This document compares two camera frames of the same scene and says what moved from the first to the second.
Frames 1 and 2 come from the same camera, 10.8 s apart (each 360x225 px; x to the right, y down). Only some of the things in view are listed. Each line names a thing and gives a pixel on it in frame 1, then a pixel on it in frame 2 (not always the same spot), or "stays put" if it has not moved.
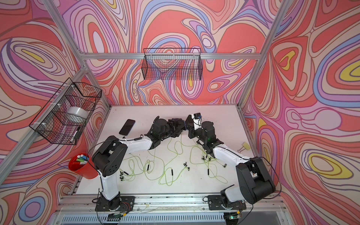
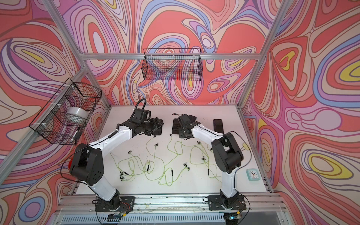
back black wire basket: x=175 y=63 stays put
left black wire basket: x=63 y=118 stays put
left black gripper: x=171 y=123 → x=155 y=125
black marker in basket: x=78 y=134 stays put
